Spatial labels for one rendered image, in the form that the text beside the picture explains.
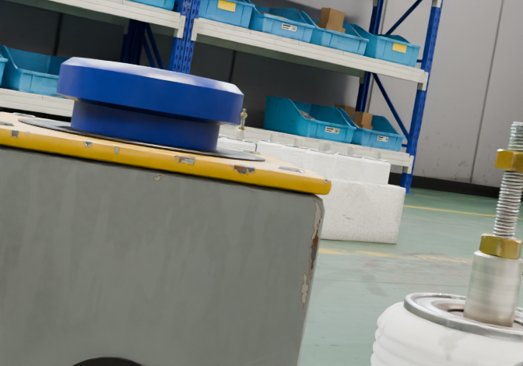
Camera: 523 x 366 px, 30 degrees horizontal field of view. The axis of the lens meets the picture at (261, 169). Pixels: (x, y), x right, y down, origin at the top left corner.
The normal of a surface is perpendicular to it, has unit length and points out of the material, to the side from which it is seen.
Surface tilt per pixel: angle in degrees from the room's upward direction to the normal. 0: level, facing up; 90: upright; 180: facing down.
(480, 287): 90
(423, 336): 58
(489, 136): 90
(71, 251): 90
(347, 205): 90
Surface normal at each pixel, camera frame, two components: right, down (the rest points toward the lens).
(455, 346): -0.29, -0.55
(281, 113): -0.81, -0.06
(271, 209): 0.16, 0.08
